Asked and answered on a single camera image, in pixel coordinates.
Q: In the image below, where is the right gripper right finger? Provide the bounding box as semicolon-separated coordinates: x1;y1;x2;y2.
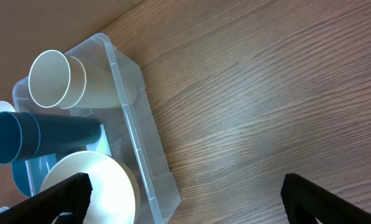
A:
280;173;371;224

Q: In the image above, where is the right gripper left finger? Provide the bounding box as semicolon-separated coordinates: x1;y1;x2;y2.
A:
0;172;93;224

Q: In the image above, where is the dark blue bowl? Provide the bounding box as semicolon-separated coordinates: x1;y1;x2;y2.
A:
12;154;57;197

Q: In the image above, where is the dark blue tall cup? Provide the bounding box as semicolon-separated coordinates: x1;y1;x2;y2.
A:
0;111;40;164
30;113;101;158

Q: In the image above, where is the cream tall cup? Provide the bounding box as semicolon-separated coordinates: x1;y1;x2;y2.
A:
71;60;122;109
28;50;86;109

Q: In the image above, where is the white label in bin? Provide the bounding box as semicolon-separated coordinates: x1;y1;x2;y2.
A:
94;124;111;156

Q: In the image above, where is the clear plastic storage bin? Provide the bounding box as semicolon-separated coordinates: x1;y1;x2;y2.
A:
12;33;181;223

